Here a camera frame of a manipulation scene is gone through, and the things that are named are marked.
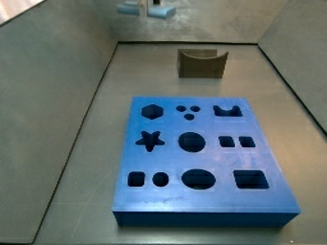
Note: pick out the light blue square-circle object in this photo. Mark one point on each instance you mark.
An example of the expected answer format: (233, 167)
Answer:
(150, 8)

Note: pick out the blue shape-hole fixture block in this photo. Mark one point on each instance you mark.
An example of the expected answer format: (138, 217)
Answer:
(198, 167)

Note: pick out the black regrasp fixture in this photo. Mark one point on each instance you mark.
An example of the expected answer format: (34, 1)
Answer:
(201, 63)

